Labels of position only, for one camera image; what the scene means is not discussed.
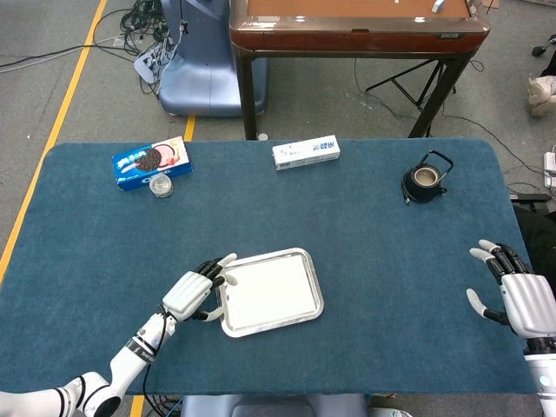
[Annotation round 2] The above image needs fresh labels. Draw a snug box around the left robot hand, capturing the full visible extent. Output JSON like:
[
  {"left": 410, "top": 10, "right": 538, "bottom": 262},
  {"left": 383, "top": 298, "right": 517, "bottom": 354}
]
[{"left": 161, "top": 253, "right": 239, "bottom": 323}]

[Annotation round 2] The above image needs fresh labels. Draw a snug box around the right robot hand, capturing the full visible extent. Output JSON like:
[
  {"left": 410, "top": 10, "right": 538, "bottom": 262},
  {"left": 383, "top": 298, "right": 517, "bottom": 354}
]
[{"left": 466, "top": 239, "right": 556, "bottom": 342}]

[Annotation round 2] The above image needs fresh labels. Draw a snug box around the white paper napkin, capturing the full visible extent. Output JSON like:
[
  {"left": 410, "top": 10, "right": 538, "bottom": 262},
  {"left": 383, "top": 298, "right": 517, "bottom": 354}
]
[{"left": 223, "top": 254, "right": 318, "bottom": 330}]

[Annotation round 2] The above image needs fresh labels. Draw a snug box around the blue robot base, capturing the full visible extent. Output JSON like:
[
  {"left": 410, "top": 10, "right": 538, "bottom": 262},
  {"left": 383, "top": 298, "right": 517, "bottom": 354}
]
[{"left": 158, "top": 0, "right": 268, "bottom": 117}]

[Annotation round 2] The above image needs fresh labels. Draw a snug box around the stainless steel tray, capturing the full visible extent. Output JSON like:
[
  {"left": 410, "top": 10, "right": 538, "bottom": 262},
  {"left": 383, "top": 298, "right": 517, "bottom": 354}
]
[{"left": 215, "top": 247, "right": 325, "bottom": 339}]

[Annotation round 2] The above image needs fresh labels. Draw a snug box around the small clear round jar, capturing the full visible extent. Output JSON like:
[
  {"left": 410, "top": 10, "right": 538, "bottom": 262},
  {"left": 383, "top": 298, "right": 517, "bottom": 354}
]
[{"left": 149, "top": 175, "right": 174, "bottom": 199}]

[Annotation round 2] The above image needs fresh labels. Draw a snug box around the blue Oreo cookie box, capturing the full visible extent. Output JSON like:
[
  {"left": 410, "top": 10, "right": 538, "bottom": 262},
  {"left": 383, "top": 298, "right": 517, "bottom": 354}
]
[{"left": 111, "top": 136, "right": 194, "bottom": 193}]

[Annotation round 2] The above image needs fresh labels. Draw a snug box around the white power strip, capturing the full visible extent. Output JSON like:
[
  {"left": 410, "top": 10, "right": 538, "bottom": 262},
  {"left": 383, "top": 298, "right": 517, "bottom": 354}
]
[{"left": 542, "top": 145, "right": 556, "bottom": 189}]

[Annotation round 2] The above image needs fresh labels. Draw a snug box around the grey blue robot torso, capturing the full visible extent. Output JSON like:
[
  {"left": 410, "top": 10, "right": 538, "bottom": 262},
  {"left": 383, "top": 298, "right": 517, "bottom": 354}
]
[{"left": 180, "top": 394, "right": 370, "bottom": 417}]

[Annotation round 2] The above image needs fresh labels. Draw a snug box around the black cast iron teapot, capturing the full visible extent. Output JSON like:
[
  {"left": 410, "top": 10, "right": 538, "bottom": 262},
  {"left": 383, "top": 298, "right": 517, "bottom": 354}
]
[{"left": 400, "top": 149, "right": 455, "bottom": 204}]

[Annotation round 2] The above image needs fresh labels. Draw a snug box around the white toothpaste box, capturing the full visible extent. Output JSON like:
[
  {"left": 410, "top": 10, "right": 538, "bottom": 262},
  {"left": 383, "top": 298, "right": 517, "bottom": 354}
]
[{"left": 271, "top": 135, "right": 341, "bottom": 172}]

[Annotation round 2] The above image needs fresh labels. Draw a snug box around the blue table cloth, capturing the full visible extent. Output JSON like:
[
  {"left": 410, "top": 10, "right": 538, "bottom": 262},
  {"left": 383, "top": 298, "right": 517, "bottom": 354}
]
[{"left": 0, "top": 138, "right": 556, "bottom": 397}]

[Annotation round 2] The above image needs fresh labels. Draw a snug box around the beige shoe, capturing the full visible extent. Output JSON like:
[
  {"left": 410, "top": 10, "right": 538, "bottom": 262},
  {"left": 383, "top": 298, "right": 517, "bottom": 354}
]
[{"left": 527, "top": 74, "right": 556, "bottom": 118}]

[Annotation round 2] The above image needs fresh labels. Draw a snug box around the grey power strip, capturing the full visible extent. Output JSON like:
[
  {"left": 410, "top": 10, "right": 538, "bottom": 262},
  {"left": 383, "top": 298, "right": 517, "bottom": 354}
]
[{"left": 133, "top": 41, "right": 175, "bottom": 83}]

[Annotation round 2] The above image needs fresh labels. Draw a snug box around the brown mahjong table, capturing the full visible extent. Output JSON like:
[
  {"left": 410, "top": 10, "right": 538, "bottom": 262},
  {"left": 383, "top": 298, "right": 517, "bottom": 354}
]
[{"left": 228, "top": 0, "right": 492, "bottom": 141}]

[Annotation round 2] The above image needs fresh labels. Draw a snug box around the black floor cable bundle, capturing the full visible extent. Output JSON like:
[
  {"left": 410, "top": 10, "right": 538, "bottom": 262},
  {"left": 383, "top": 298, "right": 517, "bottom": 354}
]
[{"left": 119, "top": 0, "right": 183, "bottom": 95}]

